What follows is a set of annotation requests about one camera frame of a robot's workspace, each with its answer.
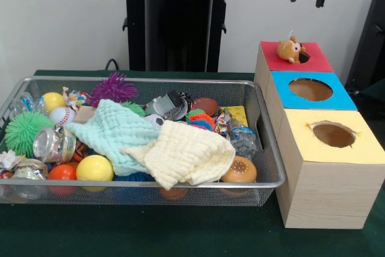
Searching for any brown plush bear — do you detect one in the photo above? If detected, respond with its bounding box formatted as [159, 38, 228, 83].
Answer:
[277, 29, 310, 65]

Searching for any cream cloth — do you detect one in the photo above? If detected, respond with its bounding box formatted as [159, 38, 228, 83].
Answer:
[120, 120, 236, 191]

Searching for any wooden box with three holes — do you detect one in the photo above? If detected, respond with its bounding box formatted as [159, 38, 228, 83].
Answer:
[254, 41, 385, 229]

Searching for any silver mesh bin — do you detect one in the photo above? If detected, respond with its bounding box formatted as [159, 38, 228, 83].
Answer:
[0, 75, 286, 207]

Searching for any black upright panel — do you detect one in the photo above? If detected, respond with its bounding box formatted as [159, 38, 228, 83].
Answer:
[345, 0, 385, 92]

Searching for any dark green table cloth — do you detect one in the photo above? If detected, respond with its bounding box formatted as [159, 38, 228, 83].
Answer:
[353, 85, 385, 113]
[0, 69, 385, 257]

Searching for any yellow toy cheese wedge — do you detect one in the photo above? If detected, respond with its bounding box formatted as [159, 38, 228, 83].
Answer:
[224, 105, 249, 128]

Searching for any toy burger bun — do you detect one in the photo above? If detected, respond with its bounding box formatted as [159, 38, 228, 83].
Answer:
[221, 156, 258, 183]

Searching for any purple spiky ball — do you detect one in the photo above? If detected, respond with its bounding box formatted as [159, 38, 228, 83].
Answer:
[86, 72, 139, 107]

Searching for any mint green cloth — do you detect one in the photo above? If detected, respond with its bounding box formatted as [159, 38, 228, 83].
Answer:
[64, 99, 160, 176]

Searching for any white baseball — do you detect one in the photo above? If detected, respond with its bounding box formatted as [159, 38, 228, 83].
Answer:
[48, 107, 76, 127]

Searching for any large yellow ball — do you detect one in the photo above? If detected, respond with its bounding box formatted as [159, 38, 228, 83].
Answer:
[76, 155, 114, 182]

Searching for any clear plastic jar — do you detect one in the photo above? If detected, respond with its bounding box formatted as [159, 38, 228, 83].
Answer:
[32, 126, 76, 163]

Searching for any orange ball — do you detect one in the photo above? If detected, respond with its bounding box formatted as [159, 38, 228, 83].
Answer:
[48, 164, 78, 181]

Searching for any large green spiky ball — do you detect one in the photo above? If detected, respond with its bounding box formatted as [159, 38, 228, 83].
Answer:
[4, 111, 55, 158]

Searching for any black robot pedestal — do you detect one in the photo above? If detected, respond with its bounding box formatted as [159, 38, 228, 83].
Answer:
[116, 0, 242, 73]

